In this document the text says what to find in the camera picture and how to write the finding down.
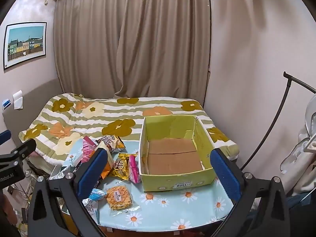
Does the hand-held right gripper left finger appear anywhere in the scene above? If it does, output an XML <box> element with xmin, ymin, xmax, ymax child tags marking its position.
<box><xmin>28</xmin><ymin>149</ymin><xmax>109</xmax><ymax>237</ymax></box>

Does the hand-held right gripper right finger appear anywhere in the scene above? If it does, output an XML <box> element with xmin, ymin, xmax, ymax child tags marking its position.
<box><xmin>210</xmin><ymin>148</ymin><xmax>291</xmax><ymax>237</ymax></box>

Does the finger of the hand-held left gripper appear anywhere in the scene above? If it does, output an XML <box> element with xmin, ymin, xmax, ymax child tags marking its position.
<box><xmin>10</xmin><ymin>138</ymin><xmax>37</xmax><ymax>165</ymax></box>
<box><xmin>0</xmin><ymin>129</ymin><xmax>12</xmax><ymax>146</ymax></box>

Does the white orange chips bag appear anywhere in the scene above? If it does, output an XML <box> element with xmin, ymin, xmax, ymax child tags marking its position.
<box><xmin>95</xmin><ymin>144</ymin><xmax>114</xmax><ymax>180</ymax></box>

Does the blue white snack packet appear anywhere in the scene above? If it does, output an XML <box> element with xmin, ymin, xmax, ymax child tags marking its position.
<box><xmin>83</xmin><ymin>188</ymin><xmax>107</xmax><ymax>218</ymax></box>

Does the pink striped snack packet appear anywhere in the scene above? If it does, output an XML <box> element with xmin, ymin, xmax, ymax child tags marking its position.
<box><xmin>83</xmin><ymin>136</ymin><xmax>98</xmax><ymax>163</ymax></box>

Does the yellow snack packet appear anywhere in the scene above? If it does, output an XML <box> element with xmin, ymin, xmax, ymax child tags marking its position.
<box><xmin>110</xmin><ymin>153</ymin><xmax>138</xmax><ymax>181</ymax></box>

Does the brown white chips bag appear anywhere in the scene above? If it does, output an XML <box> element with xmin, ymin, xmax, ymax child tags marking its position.
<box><xmin>96</xmin><ymin>135</ymin><xmax>127</xmax><ymax>153</ymax></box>

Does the clear waffle packet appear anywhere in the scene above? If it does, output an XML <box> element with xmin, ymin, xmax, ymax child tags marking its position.
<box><xmin>105</xmin><ymin>185</ymin><xmax>141</xmax><ymax>212</ymax></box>

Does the small pink snack packet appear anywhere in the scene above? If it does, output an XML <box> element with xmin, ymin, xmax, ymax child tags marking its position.
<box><xmin>128</xmin><ymin>155</ymin><xmax>142</xmax><ymax>184</ymax></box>

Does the green cardboard box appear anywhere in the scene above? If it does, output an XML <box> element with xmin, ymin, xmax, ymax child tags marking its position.
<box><xmin>138</xmin><ymin>115</ymin><xmax>216</xmax><ymax>193</ymax></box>

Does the floral striped blanket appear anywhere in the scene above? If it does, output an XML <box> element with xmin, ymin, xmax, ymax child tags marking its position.
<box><xmin>18</xmin><ymin>92</ymin><xmax>240</xmax><ymax>166</ymax></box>

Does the black clothes rack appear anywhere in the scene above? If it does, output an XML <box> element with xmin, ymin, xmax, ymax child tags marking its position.
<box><xmin>241</xmin><ymin>71</ymin><xmax>316</xmax><ymax>171</ymax></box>

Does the white hanging garment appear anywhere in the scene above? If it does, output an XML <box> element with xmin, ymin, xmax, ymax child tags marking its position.
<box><xmin>280</xmin><ymin>128</ymin><xmax>316</xmax><ymax>196</ymax></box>

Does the dark blue cloth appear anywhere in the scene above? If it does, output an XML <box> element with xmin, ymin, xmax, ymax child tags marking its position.
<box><xmin>286</xmin><ymin>193</ymin><xmax>316</xmax><ymax>211</ymax></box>

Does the beige curtain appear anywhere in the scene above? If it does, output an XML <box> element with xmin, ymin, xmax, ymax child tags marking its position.
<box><xmin>53</xmin><ymin>0</ymin><xmax>212</xmax><ymax>107</ymax></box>

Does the white wall paper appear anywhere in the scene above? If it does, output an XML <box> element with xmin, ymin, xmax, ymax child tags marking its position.
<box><xmin>12</xmin><ymin>90</ymin><xmax>24</xmax><ymax>110</ymax></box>

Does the wall poster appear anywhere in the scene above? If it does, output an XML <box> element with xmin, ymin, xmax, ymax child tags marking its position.
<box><xmin>3</xmin><ymin>22</ymin><xmax>47</xmax><ymax>70</ymax></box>

